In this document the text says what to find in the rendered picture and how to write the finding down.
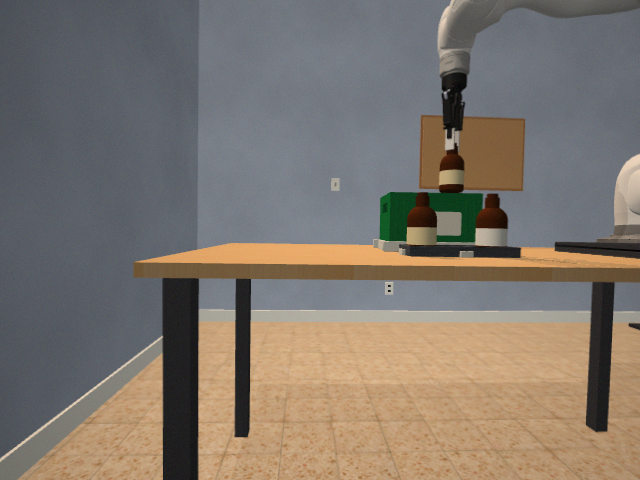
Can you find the brown glass bottle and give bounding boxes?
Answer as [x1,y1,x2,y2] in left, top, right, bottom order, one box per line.
[407,192,437,246]
[475,194,508,247]
[439,143,464,193]

